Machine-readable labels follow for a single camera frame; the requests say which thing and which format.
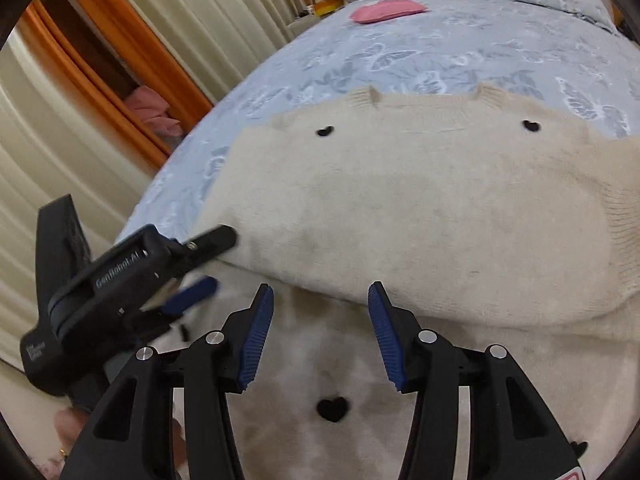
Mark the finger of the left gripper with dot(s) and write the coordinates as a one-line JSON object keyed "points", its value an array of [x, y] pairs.
{"points": [[188, 297], [208, 246]]}

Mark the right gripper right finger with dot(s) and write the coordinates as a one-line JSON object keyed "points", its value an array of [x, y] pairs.
{"points": [[513, 433]]}

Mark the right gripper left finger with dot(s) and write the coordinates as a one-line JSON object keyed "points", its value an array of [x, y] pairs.
{"points": [[129, 434]]}

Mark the cream knit heart sweater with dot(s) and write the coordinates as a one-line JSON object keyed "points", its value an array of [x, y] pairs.
{"points": [[491, 217]]}

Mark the pink clothes in closet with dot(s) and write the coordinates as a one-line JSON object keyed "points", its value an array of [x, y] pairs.
{"points": [[152, 110]]}

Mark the person left hand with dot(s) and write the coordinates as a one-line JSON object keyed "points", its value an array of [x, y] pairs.
{"points": [[69, 423]]}

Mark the butterfly print bed cover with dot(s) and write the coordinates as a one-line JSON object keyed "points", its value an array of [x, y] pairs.
{"points": [[454, 45]]}

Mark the cream pleated curtain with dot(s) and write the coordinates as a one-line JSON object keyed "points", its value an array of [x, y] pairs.
{"points": [[65, 130]]}

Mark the pink folded cloth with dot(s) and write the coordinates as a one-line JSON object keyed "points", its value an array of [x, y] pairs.
{"points": [[386, 10]]}

